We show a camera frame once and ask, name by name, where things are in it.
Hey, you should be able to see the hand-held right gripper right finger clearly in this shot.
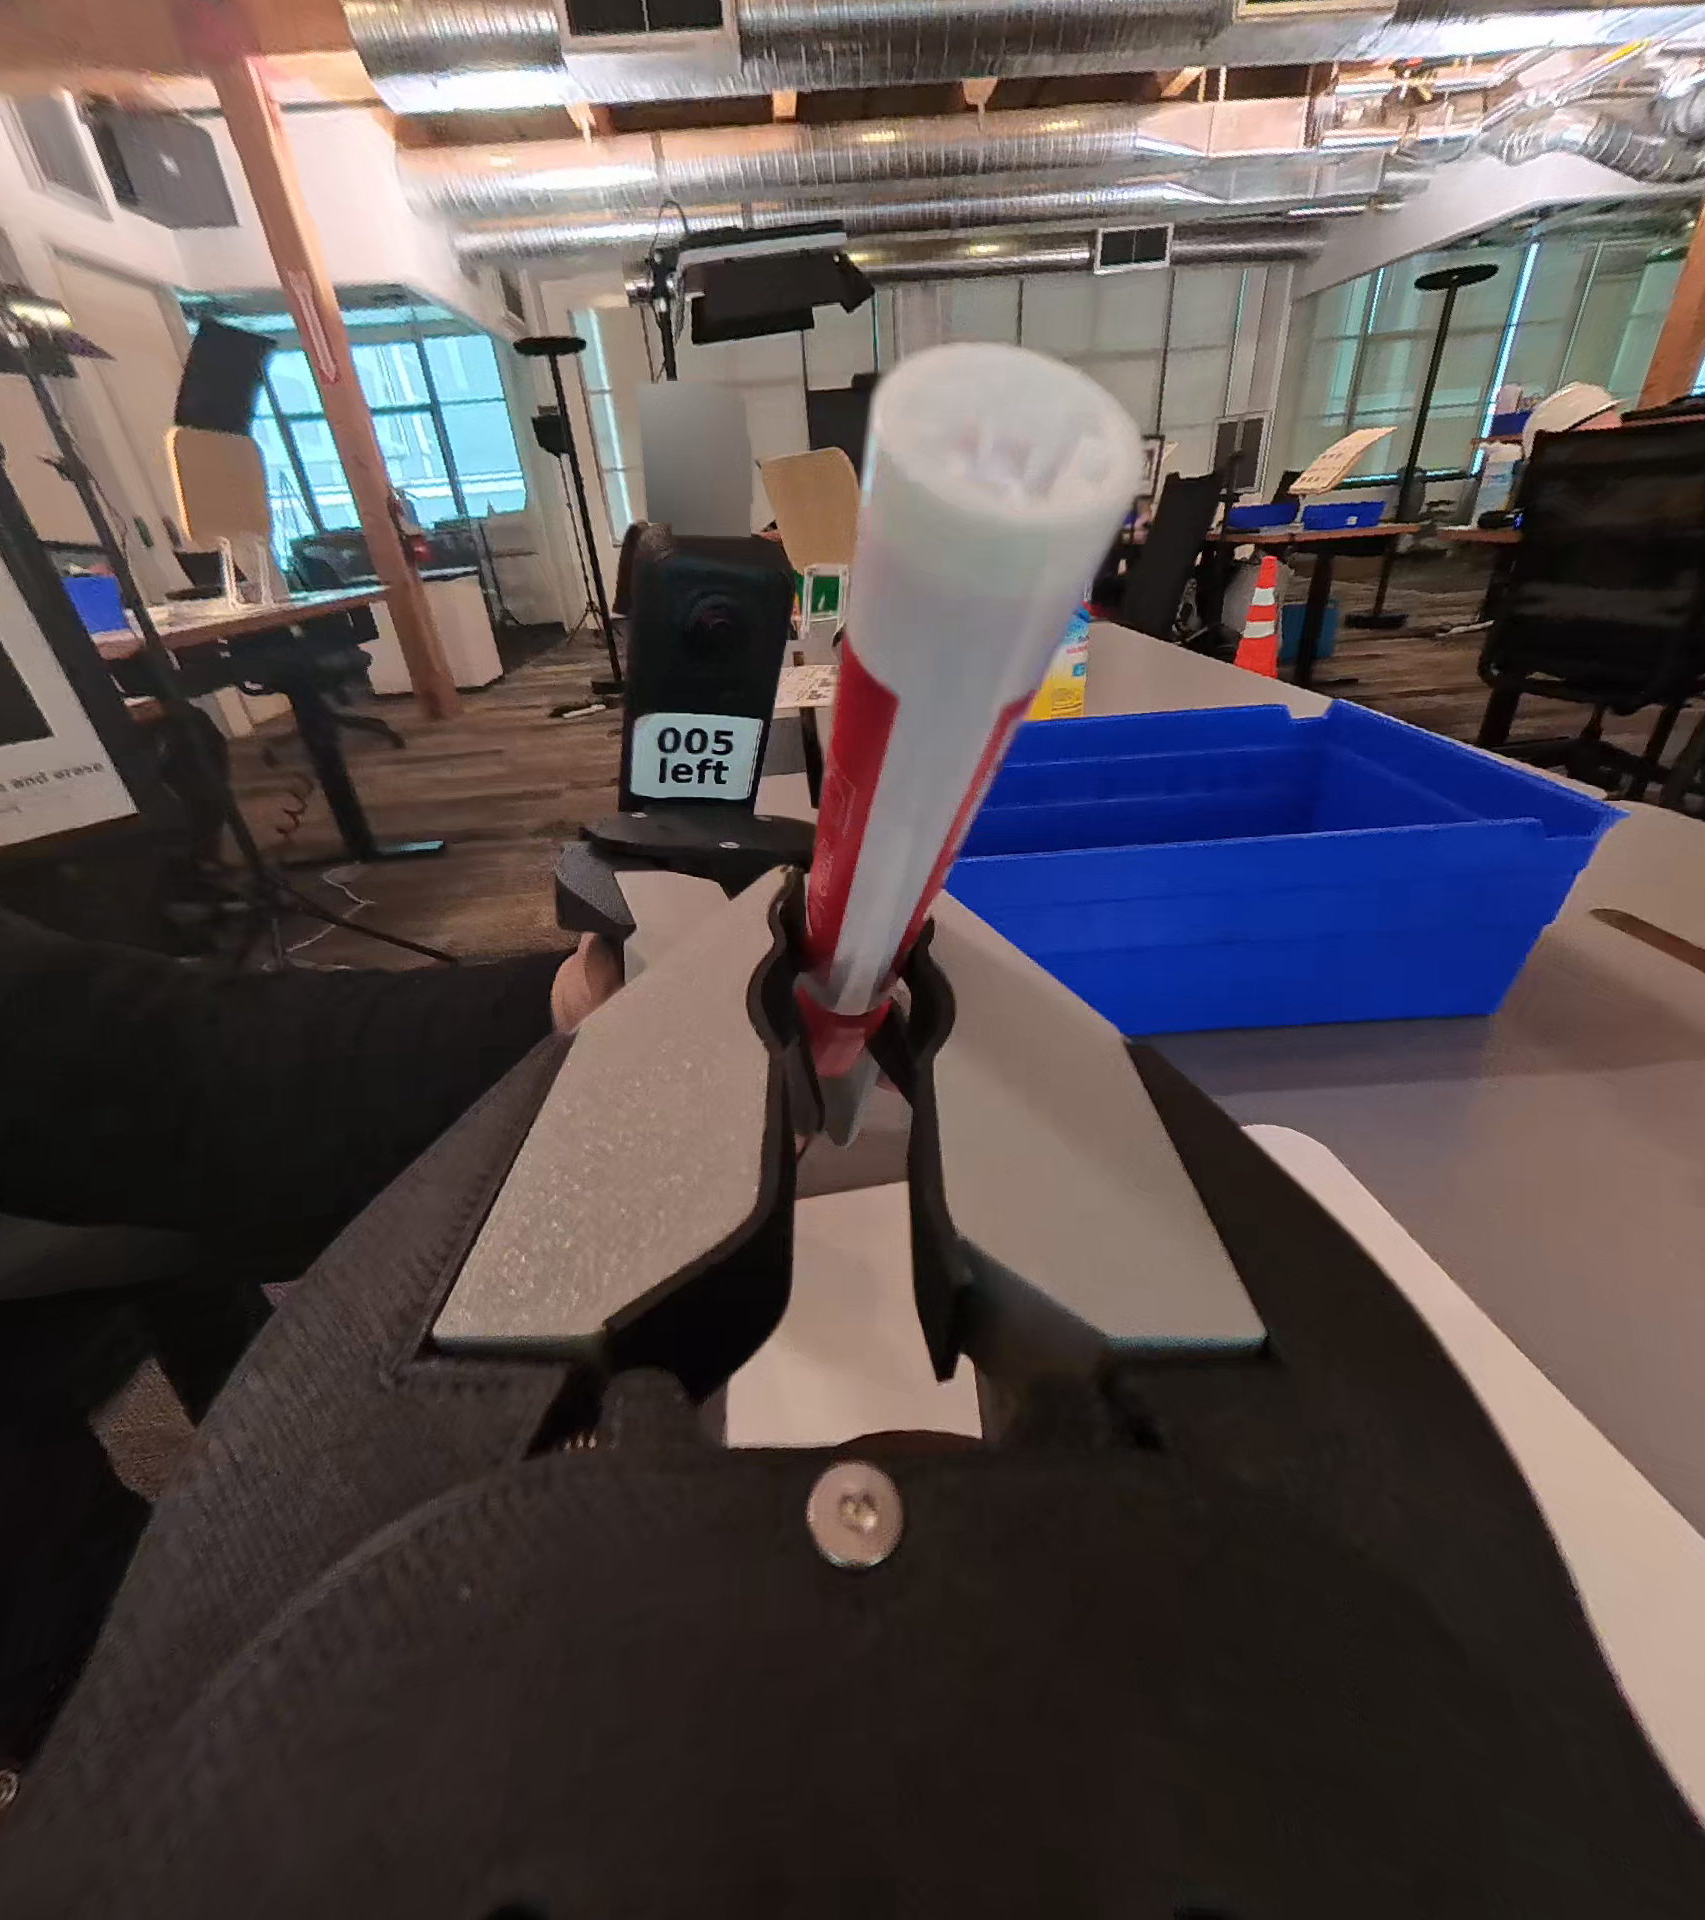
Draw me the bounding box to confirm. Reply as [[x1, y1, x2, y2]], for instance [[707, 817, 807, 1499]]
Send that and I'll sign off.
[[909, 895, 1269, 1377]]

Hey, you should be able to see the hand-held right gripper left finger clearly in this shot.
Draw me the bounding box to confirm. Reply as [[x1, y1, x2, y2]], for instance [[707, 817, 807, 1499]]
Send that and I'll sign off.
[[427, 869, 804, 1404]]

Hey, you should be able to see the red and white marker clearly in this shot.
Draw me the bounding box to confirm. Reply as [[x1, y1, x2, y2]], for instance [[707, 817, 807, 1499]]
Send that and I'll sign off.
[[799, 341, 1147, 1149]]

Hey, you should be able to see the white whiteboard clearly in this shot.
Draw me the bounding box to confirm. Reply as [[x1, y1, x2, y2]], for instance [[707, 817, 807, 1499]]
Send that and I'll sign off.
[[724, 1123, 1705, 1920]]

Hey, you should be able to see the person's left forearm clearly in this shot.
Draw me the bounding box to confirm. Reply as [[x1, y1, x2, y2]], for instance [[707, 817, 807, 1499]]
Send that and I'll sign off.
[[0, 883, 573, 1283]]

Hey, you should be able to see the person's left hand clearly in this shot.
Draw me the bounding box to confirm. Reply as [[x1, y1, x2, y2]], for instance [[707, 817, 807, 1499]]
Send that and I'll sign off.
[[548, 936, 632, 1038]]

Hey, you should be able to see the wooden display board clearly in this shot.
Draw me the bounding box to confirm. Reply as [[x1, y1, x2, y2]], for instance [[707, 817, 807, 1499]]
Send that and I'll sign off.
[[759, 445, 865, 576]]

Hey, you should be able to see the black studio light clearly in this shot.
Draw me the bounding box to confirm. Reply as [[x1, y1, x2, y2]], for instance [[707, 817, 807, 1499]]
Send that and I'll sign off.
[[626, 223, 879, 353]]

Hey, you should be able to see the blue plastic bin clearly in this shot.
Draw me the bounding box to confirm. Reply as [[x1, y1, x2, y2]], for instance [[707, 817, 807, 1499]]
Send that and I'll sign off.
[[943, 696, 1630, 1040]]

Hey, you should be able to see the wipes canister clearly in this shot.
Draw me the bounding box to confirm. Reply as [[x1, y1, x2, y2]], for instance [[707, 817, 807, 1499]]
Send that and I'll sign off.
[[1029, 599, 1097, 726]]

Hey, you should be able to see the orange traffic cone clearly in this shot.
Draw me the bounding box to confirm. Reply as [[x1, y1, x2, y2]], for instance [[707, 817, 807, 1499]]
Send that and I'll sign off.
[[1231, 553, 1284, 679]]

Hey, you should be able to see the black office chair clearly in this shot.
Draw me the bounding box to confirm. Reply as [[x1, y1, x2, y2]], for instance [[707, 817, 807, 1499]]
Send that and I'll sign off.
[[1475, 386, 1705, 760]]

